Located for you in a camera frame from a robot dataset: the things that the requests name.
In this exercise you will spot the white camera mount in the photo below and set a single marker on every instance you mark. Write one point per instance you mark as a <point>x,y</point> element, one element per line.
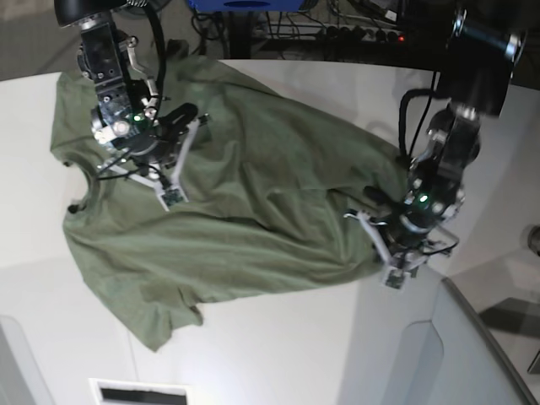
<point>165,180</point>
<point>398,263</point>

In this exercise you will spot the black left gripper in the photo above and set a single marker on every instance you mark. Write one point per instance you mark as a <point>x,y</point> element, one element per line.
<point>407,231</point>

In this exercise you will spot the black power strip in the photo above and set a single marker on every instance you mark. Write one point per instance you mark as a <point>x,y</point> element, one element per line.
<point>358,33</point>

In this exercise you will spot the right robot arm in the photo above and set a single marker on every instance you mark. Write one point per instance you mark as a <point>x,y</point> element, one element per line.
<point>107,57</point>

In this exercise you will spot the green t-shirt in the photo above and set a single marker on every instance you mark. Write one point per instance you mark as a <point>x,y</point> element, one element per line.
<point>268,182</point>

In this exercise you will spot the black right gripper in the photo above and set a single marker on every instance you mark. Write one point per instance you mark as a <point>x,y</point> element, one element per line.
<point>154,137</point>

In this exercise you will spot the black table leg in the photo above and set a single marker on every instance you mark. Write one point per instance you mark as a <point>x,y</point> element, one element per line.
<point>240,27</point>

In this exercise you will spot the blue box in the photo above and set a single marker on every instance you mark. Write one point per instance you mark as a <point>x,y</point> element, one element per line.
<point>245,5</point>

